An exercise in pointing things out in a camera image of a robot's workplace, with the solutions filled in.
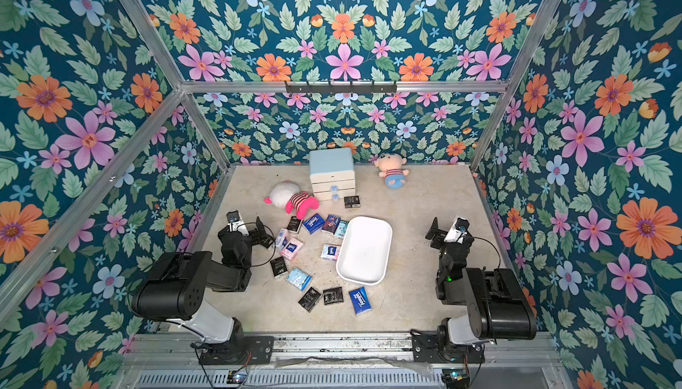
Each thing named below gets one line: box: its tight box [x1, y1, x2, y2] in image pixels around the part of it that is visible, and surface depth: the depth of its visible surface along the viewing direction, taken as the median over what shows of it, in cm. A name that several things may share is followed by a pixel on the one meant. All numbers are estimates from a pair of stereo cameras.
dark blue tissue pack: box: [348, 285, 373, 316], surface depth 82 cm
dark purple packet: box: [321, 214, 342, 235], surface depth 100 cm
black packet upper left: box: [286, 215, 303, 233], surface depth 100 cm
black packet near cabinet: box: [344, 195, 361, 209], surface depth 107 cm
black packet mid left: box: [269, 255, 288, 278], surface depth 90 cm
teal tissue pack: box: [334, 220, 349, 239], surface depth 97 cm
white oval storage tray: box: [335, 215, 394, 286], surface depth 93 cm
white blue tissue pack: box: [320, 244, 340, 262], surface depth 92 cm
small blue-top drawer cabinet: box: [309, 147, 357, 202], surface depth 102 cm
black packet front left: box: [298, 286, 323, 313], surface depth 83 cm
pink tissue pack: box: [279, 237, 304, 261], surface depth 93 cm
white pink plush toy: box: [263, 181, 320, 220], surface depth 102 cm
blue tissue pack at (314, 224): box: [302, 213, 326, 235], surface depth 100 cm
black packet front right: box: [323, 286, 344, 305], surface depth 84 cm
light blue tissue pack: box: [285, 267, 313, 292], surface depth 86 cm
